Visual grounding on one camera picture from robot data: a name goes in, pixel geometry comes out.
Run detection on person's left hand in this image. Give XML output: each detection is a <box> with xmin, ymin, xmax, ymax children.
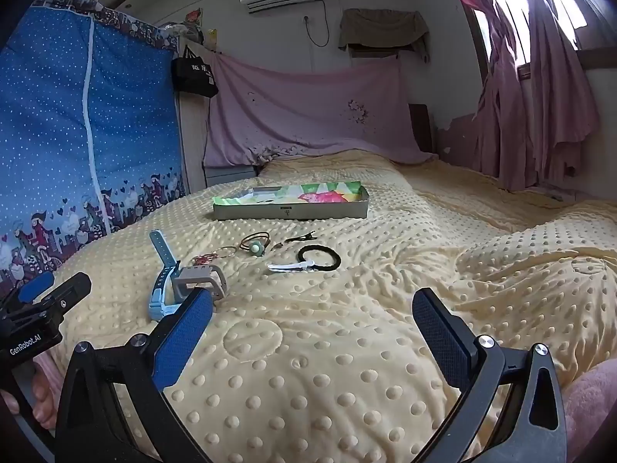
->
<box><xmin>0</xmin><ymin>376</ymin><xmax>59</xmax><ymax>420</ymax></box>

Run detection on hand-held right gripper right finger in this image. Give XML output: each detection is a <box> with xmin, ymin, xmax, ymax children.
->
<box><xmin>412</xmin><ymin>288</ymin><xmax>568</xmax><ymax>463</ymax></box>

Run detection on brown wooden headboard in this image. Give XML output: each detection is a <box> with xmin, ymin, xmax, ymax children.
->
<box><xmin>409</xmin><ymin>103</ymin><xmax>437</xmax><ymax>155</ymax></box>

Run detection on air conditioner power cord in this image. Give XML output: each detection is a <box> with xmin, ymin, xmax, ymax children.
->
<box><xmin>303</xmin><ymin>14</ymin><xmax>334</xmax><ymax>50</ymax></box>

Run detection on black hair tie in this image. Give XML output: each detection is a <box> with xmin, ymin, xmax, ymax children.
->
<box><xmin>296</xmin><ymin>246</ymin><xmax>342</xmax><ymax>271</ymax></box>

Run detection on black tote bag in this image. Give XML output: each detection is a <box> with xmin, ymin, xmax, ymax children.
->
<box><xmin>172</xmin><ymin>44</ymin><xmax>219</xmax><ymax>98</ymax></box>

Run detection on white hair clip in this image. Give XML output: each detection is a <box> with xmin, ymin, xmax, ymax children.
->
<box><xmin>267</xmin><ymin>259</ymin><xmax>316</xmax><ymax>273</ymax></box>

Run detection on brown flower hair tie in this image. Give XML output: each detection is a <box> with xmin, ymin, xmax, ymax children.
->
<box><xmin>240</xmin><ymin>231</ymin><xmax>271</xmax><ymax>255</ymax></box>

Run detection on pink curtain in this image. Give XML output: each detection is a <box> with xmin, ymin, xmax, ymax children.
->
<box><xmin>443</xmin><ymin>0</ymin><xmax>601</xmax><ymax>191</ymax></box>

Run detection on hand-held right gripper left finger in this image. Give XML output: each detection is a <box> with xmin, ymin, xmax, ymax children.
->
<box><xmin>55</xmin><ymin>287</ymin><xmax>215</xmax><ymax>463</ymax></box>

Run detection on pink fleece garment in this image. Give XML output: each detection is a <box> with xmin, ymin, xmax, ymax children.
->
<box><xmin>561</xmin><ymin>359</ymin><xmax>617</xmax><ymax>463</ymax></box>

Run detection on window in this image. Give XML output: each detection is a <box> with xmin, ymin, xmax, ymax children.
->
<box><xmin>475</xmin><ymin>0</ymin><xmax>589</xmax><ymax>66</ymax></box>

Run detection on blue printed fabric wardrobe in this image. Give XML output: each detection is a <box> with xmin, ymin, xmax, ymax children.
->
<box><xmin>0</xmin><ymin>0</ymin><xmax>189</xmax><ymax>295</ymax></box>

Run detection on brown hanging cloth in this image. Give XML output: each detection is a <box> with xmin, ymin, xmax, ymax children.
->
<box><xmin>338</xmin><ymin>8</ymin><xmax>431</xmax><ymax>63</ymax></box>

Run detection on light wooden cabinet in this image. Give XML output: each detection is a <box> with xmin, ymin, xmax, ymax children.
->
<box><xmin>176</xmin><ymin>34</ymin><xmax>257</xmax><ymax>193</ymax></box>

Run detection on blue wrist watch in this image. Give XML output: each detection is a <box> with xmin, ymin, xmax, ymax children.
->
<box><xmin>148</xmin><ymin>230</ymin><xmax>181</xmax><ymax>323</ymax></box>

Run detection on yellow dotted blanket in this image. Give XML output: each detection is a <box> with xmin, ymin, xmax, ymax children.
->
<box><xmin>46</xmin><ymin>147</ymin><xmax>617</xmax><ymax>463</ymax></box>

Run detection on colourful drawing paper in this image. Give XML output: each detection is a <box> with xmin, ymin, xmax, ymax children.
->
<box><xmin>219</xmin><ymin>181</ymin><xmax>363</xmax><ymax>206</ymax></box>

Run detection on pink hanging sheet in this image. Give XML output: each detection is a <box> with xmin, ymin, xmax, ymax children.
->
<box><xmin>202</xmin><ymin>51</ymin><xmax>439</xmax><ymax>167</ymax></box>

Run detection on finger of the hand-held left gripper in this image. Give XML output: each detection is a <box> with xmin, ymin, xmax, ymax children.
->
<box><xmin>12</xmin><ymin>271</ymin><xmax>55</xmax><ymax>306</ymax></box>
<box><xmin>29</xmin><ymin>272</ymin><xmax>92</xmax><ymax>321</ymax></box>

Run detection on grey metal tray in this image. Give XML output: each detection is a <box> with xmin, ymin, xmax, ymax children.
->
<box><xmin>213</xmin><ymin>179</ymin><xmax>371</xmax><ymax>223</ymax></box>

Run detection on person's left forearm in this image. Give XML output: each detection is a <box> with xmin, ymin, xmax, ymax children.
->
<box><xmin>34</xmin><ymin>352</ymin><xmax>64</xmax><ymax>396</ymax></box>

